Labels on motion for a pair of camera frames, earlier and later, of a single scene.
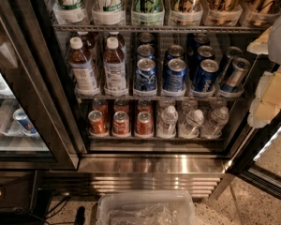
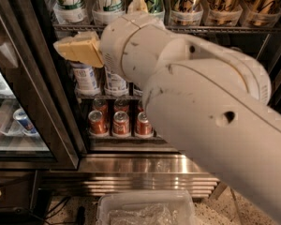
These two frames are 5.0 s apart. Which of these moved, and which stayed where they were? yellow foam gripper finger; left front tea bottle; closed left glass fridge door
Moved: yellow foam gripper finger
Stayed: closed left glass fridge door; left front tea bottle
